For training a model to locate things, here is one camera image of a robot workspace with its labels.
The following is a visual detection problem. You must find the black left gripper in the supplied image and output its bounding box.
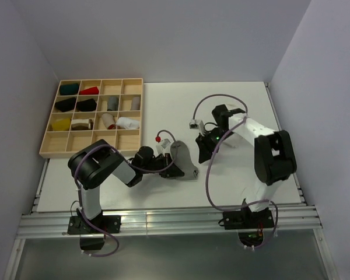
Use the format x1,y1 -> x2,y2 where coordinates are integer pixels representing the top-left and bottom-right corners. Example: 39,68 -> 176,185
141,153 -> 184,179

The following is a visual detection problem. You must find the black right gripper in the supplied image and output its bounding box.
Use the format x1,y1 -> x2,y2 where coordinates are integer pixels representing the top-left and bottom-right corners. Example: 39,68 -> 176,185
195,127 -> 234,164

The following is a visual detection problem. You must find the grey sock with black stripes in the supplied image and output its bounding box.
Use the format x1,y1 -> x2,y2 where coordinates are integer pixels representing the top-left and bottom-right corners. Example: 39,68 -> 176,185
170,141 -> 199,181

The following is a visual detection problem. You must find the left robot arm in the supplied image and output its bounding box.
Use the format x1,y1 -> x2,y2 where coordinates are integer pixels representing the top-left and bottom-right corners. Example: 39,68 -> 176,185
68,139 -> 185,233

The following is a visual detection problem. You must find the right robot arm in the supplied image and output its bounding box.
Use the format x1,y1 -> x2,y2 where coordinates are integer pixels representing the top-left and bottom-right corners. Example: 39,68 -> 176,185
190,104 -> 297,230

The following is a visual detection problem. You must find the light grey rolled sock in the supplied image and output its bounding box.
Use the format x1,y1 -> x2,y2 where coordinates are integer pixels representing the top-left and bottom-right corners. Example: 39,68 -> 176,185
131,96 -> 141,111

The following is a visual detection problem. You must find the beige rolled sock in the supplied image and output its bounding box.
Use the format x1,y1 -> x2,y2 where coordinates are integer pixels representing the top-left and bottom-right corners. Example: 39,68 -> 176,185
101,113 -> 116,130

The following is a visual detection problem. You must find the black rolled sock right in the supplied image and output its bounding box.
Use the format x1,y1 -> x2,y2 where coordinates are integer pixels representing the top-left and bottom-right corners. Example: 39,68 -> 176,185
76,99 -> 97,112

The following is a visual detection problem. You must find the black rolled sock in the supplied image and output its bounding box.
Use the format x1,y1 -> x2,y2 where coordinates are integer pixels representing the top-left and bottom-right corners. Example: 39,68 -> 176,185
76,99 -> 97,112
54,97 -> 76,113

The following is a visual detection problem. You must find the wooden compartment tray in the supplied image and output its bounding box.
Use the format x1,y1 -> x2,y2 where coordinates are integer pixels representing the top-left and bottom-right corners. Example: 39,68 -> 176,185
39,78 -> 144,159

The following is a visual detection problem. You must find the white brown rolled sock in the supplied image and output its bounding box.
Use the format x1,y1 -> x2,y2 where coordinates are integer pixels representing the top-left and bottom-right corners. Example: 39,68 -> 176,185
71,118 -> 93,131

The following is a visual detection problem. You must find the red rolled sock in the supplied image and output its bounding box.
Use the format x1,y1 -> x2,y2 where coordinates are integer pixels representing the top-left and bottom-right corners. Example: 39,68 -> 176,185
79,86 -> 99,95

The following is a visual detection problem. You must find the yellow rolled sock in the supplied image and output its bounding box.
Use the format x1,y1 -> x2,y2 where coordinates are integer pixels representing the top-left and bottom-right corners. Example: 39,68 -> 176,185
51,118 -> 71,131

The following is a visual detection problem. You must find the black rolled sock left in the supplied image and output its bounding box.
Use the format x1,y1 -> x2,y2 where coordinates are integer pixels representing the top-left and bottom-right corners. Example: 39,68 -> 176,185
54,97 -> 76,113

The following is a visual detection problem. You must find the dark green rolled sock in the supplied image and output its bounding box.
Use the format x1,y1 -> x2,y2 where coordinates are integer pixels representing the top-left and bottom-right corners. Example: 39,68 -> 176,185
59,83 -> 79,96

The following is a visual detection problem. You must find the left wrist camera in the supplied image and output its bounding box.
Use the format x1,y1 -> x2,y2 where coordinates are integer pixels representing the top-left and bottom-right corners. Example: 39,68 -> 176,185
155,136 -> 172,156

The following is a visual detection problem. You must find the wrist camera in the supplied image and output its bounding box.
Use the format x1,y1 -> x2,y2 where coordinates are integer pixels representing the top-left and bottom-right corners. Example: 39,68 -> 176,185
189,119 -> 204,130
155,136 -> 172,156

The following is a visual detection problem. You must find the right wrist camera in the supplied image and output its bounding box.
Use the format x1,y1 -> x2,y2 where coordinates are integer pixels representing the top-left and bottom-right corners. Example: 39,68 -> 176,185
189,119 -> 204,130

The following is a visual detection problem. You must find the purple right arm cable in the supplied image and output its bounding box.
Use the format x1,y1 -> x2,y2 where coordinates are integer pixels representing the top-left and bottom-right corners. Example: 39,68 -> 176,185
192,93 -> 279,251

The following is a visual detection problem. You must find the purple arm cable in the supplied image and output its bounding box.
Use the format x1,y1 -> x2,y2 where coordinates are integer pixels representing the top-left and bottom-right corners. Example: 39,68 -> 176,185
192,93 -> 279,251
72,129 -> 179,258

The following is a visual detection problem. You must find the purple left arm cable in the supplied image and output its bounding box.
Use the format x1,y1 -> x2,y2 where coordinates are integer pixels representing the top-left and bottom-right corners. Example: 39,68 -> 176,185
72,129 -> 179,258

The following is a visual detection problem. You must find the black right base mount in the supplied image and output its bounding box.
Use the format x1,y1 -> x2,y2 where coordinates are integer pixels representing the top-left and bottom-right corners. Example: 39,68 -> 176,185
218,208 -> 274,230

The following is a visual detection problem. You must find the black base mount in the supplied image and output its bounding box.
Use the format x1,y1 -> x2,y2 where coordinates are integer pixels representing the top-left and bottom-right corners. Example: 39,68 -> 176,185
218,208 -> 274,230
67,213 -> 121,253

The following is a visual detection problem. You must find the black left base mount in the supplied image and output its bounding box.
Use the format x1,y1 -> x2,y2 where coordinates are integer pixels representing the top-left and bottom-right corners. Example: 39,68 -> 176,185
67,213 -> 121,253

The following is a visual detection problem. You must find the aluminium frame rail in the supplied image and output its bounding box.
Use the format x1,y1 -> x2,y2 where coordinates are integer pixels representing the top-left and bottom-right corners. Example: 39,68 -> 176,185
16,205 -> 322,239

